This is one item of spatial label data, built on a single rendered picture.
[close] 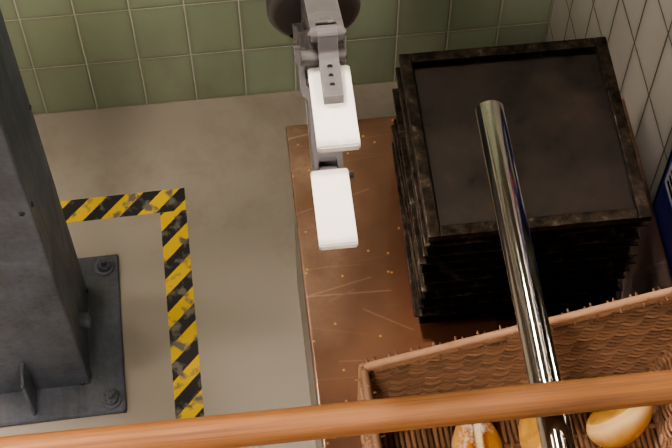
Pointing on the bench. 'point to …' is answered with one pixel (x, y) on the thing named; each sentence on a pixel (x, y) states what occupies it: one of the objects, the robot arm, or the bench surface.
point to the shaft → (369, 415)
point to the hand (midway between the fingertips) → (337, 188)
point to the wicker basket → (653, 342)
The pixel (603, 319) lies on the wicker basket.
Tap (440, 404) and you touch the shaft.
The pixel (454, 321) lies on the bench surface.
